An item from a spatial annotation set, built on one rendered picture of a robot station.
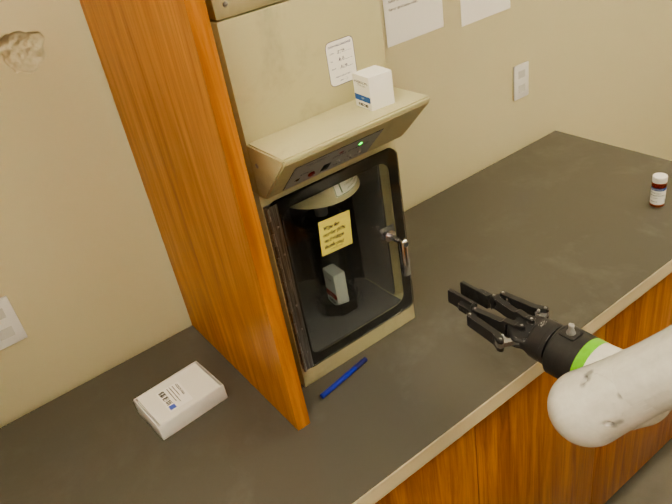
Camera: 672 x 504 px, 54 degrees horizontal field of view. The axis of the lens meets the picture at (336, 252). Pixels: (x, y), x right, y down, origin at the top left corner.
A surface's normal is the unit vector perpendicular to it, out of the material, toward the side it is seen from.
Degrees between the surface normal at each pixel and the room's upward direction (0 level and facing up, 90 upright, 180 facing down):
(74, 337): 90
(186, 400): 0
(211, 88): 90
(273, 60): 90
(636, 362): 54
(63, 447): 0
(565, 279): 0
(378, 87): 90
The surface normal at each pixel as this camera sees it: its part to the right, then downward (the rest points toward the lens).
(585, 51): 0.59, 0.35
